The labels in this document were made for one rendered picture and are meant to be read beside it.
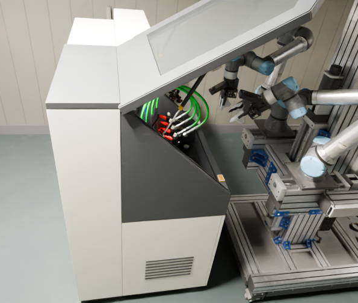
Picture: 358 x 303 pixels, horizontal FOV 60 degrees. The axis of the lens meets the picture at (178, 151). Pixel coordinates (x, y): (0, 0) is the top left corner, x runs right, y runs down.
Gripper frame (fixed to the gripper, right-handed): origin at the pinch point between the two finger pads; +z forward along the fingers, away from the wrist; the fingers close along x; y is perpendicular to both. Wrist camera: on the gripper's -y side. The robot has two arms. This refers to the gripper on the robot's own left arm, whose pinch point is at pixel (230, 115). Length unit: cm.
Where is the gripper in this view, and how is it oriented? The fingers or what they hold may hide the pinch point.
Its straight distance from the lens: 165.7
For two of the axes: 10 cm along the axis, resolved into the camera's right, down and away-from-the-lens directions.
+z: -7.5, 4.1, 5.1
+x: 0.4, -7.5, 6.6
